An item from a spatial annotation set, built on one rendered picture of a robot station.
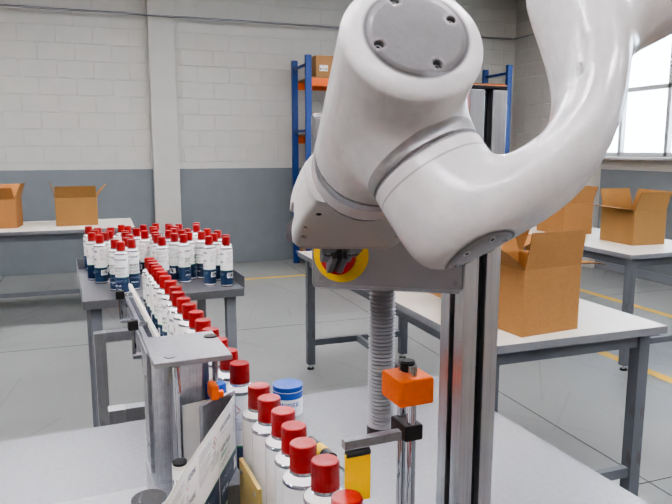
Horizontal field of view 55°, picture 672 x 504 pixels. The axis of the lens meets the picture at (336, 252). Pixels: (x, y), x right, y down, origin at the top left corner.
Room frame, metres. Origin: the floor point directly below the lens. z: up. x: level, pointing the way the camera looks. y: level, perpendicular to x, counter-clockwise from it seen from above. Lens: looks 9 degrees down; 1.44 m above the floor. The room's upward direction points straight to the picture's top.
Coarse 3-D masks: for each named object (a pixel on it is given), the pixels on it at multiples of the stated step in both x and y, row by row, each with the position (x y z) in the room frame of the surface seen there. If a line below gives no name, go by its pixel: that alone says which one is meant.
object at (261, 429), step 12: (264, 396) 0.89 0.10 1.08; (276, 396) 0.89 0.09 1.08; (264, 408) 0.87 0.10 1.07; (264, 420) 0.87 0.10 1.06; (252, 432) 0.88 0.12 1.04; (264, 432) 0.87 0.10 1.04; (252, 444) 0.88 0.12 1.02; (264, 444) 0.87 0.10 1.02; (252, 456) 0.88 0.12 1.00; (264, 456) 0.87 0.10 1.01; (264, 468) 0.87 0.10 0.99; (264, 480) 0.87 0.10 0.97; (264, 492) 0.87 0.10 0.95
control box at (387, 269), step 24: (312, 120) 0.70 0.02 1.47; (312, 144) 0.70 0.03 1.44; (312, 264) 0.70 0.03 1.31; (360, 264) 0.68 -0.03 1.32; (384, 264) 0.68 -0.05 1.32; (408, 264) 0.67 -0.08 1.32; (336, 288) 0.70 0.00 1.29; (360, 288) 0.69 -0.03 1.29; (384, 288) 0.69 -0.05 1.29; (408, 288) 0.68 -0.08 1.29; (432, 288) 0.67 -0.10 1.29; (456, 288) 0.66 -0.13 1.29
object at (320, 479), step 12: (324, 456) 0.71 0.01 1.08; (336, 456) 0.71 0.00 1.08; (312, 468) 0.69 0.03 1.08; (324, 468) 0.68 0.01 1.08; (336, 468) 0.69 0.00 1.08; (312, 480) 0.69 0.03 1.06; (324, 480) 0.68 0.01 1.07; (336, 480) 0.69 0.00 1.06; (312, 492) 0.69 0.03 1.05; (324, 492) 0.68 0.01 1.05
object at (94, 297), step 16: (80, 272) 2.93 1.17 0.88; (80, 288) 2.42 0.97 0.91; (96, 288) 2.59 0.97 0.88; (192, 288) 2.59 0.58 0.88; (208, 288) 2.59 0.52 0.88; (224, 288) 2.59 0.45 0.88; (240, 288) 2.59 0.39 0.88; (96, 304) 2.37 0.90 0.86; (112, 304) 2.39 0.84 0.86; (96, 320) 2.40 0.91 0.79; (96, 400) 2.39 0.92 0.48; (96, 416) 2.97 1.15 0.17
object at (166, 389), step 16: (144, 352) 0.95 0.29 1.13; (144, 368) 0.96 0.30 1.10; (160, 368) 0.92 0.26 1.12; (176, 368) 0.89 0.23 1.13; (192, 368) 0.93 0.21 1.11; (208, 368) 1.02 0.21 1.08; (144, 384) 0.97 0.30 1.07; (160, 384) 0.92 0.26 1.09; (176, 384) 0.89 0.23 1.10; (192, 384) 0.93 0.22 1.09; (160, 400) 0.92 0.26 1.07; (176, 400) 0.89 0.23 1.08; (192, 400) 0.93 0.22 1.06; (160, 416) 0.91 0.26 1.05; (176, 416) 0.89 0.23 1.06; (160, 432) 0.91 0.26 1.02; (176, 432) 0.89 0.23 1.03; (160, 448) 0.91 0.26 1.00; (176, 448) 0.89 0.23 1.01; (160, 464) 0.91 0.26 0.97; (160, 480) 0.91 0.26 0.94
